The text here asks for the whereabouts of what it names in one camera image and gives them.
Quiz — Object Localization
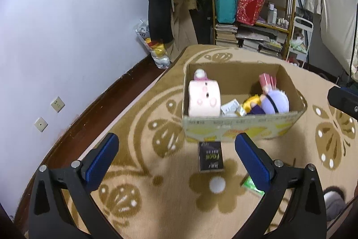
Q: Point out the yellow plush toy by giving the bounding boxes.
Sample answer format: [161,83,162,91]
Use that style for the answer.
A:
[241,95,261,113]

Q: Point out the teal bag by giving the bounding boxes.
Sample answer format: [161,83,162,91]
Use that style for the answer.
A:
[214,0,238,24]

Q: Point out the green tea tissue pack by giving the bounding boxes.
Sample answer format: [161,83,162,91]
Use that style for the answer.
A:
[241,175,264,197]

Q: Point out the black hanging coat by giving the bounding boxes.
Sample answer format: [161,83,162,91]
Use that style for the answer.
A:
[148,0,174,44]

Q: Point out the small white packet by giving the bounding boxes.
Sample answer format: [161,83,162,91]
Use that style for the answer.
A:
[220,99,241,116]

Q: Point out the red patterned gift bag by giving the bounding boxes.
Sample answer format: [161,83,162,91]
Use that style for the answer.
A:
[236,0,265,26]

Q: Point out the upper wall socket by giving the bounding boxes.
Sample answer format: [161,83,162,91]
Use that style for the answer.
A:
[50,97,65,113]

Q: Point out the printed cardboard box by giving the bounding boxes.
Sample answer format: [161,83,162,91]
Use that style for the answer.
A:
[182,62,307,142]

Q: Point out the white metal cart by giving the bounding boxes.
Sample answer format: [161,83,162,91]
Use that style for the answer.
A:
[286,16,314,68]

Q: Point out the lower wall socket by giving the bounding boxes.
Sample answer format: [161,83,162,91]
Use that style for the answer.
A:
[34,117,48,132]

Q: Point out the pink plastic bag bundle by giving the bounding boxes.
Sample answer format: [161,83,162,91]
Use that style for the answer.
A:
[259,73,277,94]

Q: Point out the stack of books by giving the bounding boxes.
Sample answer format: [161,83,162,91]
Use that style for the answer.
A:
[215,24,239,47]

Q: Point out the black Face tissue pack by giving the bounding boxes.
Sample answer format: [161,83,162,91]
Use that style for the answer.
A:
[198,141,224,172]

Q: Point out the wooden shelf unit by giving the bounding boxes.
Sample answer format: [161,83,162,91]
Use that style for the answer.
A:
[210,0,298,61]

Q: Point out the pink fluffy bear plush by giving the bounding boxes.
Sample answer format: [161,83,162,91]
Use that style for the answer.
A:
[194,69,209,81]

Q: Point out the purple haired plush doll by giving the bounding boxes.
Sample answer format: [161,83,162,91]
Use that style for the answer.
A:
[248,89,290,115]

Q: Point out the wall socket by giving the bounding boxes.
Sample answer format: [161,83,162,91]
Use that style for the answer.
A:
[34,117,48,132]
[50,97,65,113]

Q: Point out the clear bag with toys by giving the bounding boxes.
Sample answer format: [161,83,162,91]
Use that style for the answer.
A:
[135,19,170,70]

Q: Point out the pink roll cake plush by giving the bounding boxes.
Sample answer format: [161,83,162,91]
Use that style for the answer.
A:
[188,80,221,118]

